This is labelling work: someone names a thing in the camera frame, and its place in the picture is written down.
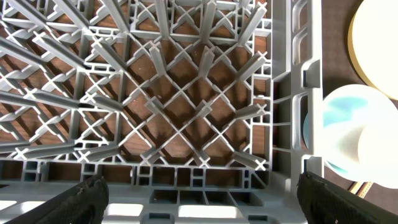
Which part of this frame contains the dark brown serving tray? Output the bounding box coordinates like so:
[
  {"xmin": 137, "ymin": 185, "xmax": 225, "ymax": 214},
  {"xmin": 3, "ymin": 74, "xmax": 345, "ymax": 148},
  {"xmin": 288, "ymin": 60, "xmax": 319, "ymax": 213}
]
[{"xmin": 322, "ymin": 0, "xmax": 397, "ymax": 215}]

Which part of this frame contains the grey plastic dishwasher rack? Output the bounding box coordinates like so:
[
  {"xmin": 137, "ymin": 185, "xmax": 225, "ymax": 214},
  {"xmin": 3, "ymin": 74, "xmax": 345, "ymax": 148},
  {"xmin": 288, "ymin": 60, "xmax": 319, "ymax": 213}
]
[{"xmin": 1, "ymin": 0, "xmax": 323, "ymax": 223}]

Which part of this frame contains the light blue bowl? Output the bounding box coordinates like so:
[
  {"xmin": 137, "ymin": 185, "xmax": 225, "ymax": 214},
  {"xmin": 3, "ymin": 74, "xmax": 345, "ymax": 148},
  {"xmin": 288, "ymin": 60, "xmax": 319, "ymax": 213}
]
[{"xmin": 321, "ymin": 84, "xmax": 397, "ymax": 171}]

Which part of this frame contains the yellow plastic plate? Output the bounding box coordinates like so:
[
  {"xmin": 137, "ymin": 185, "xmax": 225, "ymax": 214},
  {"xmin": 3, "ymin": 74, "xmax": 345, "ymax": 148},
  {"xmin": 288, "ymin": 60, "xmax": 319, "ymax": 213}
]
[{"xmin": 347, "ymin": 0, "xmax": 397, "ymax": 100}]

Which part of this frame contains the wooden chopstick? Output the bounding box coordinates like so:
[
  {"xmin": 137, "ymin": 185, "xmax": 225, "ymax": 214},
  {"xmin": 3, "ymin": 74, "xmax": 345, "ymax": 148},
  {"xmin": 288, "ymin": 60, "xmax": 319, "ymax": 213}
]
[
  {"xmin": 348, "ymin": 182, "xmax": 364, "ymax": 194},
  {"xmin": 356, "ymin": 182, "xmax": 373, "ymax": 198}
]

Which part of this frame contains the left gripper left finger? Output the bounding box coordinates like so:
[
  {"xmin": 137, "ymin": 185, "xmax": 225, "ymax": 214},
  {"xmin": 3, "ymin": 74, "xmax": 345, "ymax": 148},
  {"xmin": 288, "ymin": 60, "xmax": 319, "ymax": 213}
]
[{"xmin": 7, "ymin": 175, "xmax": 109, "ymax": 224}]

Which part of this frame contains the white plastic cup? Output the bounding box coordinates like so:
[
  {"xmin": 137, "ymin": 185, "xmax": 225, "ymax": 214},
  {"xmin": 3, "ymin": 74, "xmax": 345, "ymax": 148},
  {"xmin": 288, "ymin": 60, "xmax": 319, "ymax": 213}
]
[{"xmin": 324, "ymin": 123, "xmax": 397, "ymax": 189}]

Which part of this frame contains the lower wooden chopstick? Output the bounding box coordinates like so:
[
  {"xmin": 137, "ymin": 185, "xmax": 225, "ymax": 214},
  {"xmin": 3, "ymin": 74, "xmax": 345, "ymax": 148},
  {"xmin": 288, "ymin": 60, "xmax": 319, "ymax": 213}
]
[{"xmin": 356, "ymin": 182, "xmax": 373, "ymax": 198}]

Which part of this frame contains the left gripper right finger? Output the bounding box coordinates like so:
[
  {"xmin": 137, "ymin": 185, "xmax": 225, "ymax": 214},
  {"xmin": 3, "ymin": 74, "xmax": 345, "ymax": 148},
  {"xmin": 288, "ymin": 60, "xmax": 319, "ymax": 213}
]
[{"xmin": 297, "ymin": 171, "xmax": 397, "ymax": 224}]

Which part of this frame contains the upper wooden chopstick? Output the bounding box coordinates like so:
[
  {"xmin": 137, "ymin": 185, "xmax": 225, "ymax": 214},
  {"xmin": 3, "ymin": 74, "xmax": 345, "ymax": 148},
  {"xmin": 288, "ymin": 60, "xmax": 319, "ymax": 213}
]
[{"xmin": 348, "ymin": 182, "xmax": 364, "ymax": 194}]

